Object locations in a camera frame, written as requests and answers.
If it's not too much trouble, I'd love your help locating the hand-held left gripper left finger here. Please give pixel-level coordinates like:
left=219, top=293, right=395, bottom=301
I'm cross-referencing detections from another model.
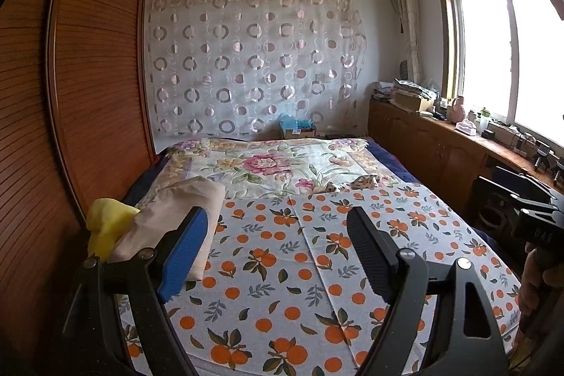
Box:
left=62, top=206, right=210, bottom=376

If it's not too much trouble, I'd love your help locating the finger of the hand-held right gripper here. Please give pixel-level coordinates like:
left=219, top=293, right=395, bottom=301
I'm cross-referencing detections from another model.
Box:
left=493, top=167, right=560, bottom=201
left=478, top=176, right=529, bottom=201

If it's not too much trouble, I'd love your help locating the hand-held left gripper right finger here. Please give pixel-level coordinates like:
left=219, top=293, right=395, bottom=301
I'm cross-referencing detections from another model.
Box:
left=346, top=206, right=516, bottom=376

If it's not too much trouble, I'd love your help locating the beige printed t-shirt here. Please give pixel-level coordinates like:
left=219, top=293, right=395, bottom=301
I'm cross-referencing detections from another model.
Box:
left=108, top=175, right=226, bottom=282

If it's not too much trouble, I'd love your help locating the person's right hand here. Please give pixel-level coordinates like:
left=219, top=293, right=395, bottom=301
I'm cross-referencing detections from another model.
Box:
left=517, top=244, right=556, bottom=337

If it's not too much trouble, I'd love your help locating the small crumpled printed cloth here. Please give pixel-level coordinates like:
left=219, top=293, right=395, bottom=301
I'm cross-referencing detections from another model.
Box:
left=326, top=175, right=380, bottom=192

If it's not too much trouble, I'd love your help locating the orange fruit print bed sheet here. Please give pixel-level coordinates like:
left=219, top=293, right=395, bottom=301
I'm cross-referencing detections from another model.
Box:
left=117, top=182, right=523, bottom=376

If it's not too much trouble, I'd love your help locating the yellow plush toy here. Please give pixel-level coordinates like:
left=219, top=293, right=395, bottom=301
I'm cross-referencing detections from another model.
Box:
left=86, top=198, right=142, bottom=260

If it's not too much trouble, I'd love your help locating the long wooden cabinet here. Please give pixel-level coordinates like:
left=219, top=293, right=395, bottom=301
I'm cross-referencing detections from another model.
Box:
left=368, top=99, right=564, bottom=218

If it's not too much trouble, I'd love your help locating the pink jug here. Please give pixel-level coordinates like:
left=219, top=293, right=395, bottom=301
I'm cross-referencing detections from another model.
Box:
left=447, top=95, right=468, bottom=122

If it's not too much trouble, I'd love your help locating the stack of papers and books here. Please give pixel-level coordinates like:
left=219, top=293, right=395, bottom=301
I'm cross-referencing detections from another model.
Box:
left=374, top=79, right=439, bottom=112

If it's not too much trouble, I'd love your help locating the wood framed window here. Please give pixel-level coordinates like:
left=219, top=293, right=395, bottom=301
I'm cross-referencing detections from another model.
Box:
left=434, top=0, right=564, bottom=156

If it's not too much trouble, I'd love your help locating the small cardboard box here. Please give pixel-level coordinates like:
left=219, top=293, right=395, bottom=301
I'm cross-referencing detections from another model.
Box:
left=282, top=126, right=317, bottom=140

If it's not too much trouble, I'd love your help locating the brown wooden wardrobe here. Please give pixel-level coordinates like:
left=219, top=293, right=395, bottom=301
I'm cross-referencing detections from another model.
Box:
left=0, top=0, right=157, bottom=376

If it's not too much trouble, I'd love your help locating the beige window curtain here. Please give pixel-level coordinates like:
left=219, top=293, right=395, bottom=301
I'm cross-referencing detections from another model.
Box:
left=391, top=0, right=424, bottom=84

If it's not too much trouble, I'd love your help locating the circle pattern sheer curtain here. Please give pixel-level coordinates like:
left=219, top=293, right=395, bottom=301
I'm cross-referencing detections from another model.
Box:
left=145, top=0, right=368, bottom=137

